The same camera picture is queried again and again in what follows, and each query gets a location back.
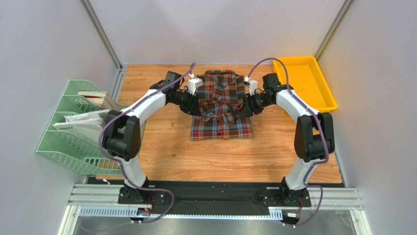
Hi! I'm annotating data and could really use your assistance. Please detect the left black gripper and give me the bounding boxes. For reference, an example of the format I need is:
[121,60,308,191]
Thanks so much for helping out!
[170,89,202,117]

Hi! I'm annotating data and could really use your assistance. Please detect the plaid long sleeve shirt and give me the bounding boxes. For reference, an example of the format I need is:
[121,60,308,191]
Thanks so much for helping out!
[190,70,254,141]

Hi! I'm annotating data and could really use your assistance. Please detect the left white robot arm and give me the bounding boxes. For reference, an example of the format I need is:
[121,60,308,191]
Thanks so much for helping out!
[99,71,203,204]

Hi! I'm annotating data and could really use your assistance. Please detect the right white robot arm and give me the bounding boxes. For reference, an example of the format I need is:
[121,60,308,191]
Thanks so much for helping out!
[241,73,334,206]

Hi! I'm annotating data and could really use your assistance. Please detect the yellow plastic tray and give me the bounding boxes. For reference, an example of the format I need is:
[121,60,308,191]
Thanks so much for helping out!
[273,55,338,113]

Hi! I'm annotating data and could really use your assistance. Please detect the wooden block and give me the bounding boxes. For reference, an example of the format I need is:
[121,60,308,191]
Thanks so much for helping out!
[78,91,122,111]

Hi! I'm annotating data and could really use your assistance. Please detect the white papers in plastic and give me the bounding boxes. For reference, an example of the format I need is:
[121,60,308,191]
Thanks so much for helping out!
[52,109,110,142]

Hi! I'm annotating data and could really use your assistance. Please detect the green file organizer rack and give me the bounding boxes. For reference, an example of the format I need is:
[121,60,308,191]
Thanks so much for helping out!
[36,80,122,175]

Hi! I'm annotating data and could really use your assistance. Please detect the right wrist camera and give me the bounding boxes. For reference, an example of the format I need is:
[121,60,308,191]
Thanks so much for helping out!
[244,77,258,95]

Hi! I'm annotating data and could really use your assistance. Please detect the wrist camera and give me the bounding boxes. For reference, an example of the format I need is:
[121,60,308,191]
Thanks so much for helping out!
[187,73,203,95]
[244,77,258,95]

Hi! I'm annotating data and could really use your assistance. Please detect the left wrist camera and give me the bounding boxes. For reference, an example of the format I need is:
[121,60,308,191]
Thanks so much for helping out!
[187,73,203,95]

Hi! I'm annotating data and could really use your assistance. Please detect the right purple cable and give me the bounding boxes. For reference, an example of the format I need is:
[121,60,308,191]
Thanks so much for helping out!
[246,57,330,228]

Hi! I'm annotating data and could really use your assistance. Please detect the purple cable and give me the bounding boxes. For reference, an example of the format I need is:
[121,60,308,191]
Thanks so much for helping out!
[98,62,197,226]
[246,57,330,228]

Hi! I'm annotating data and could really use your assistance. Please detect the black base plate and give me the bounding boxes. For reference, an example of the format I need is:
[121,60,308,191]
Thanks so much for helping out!
[86,176,312,216]

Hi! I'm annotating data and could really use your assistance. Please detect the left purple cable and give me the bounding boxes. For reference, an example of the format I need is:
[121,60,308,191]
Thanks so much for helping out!
[98,62,197,226]

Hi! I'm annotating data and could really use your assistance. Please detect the aluminium frame rail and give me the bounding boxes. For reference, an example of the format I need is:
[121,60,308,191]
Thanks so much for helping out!
[58,184,371,235]

